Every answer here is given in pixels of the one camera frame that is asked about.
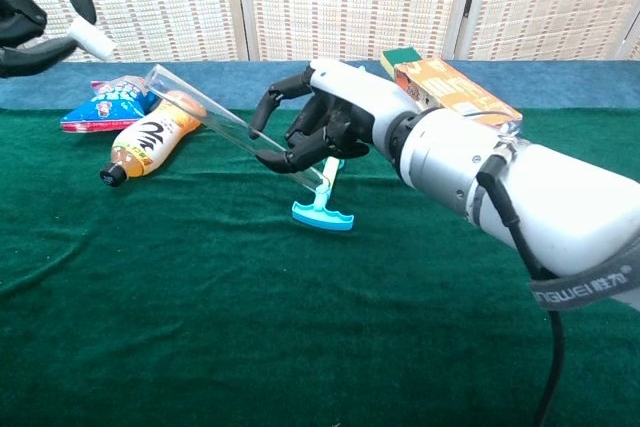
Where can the left black-fingered robot hand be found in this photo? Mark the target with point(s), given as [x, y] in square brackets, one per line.
[20, 22]

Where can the right black-fingered robot hand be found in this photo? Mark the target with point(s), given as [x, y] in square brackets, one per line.
[350, 97]

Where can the small white stopper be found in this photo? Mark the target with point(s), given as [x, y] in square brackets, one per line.
[95, 41]

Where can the transparent glass test tube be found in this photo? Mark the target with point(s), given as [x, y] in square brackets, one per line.
[210, 112]

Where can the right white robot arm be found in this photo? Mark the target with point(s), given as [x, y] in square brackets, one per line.
[560, 197]

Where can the teal and white hand pump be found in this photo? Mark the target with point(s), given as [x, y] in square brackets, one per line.
[322, 217]

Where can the green and yellow sponge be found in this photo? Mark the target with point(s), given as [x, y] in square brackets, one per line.
[400, 57]

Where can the woven bamboo screen panel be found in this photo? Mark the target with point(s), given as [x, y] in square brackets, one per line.
[550, 2]
[632, 42]
[350, 2]
[165, 2]

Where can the orange cardboard box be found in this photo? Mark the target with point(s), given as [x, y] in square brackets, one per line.
[450, 87]

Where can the blue and red snack bag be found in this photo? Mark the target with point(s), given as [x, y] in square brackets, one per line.
[100, 109]

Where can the blue table cloth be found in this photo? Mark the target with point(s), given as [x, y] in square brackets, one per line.
[225, 82]

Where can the orange drink bottle black cap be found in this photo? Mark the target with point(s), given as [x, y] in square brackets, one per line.
[145, 139]

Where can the dark green velvet cloth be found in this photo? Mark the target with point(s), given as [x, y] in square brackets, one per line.
[250, 322]

